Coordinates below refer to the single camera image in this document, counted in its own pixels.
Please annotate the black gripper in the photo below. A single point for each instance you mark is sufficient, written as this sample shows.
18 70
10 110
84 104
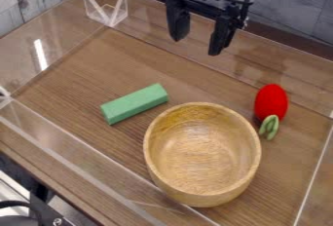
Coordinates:
211 8

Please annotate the red felt fruit green leaf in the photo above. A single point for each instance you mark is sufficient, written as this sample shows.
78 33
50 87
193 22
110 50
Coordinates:
271 108

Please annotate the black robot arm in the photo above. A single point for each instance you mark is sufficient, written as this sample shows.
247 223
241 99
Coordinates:
229 13

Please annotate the green rectangular block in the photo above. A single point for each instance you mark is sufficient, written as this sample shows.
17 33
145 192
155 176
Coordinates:
134 103

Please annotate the wooden bowl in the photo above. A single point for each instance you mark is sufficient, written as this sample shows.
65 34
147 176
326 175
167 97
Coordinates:
203 153

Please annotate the clear acrylic enclosure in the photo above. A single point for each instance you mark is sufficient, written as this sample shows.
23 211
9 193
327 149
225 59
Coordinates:
65 64

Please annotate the black metal bracket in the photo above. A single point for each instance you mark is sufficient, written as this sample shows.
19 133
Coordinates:
42 211

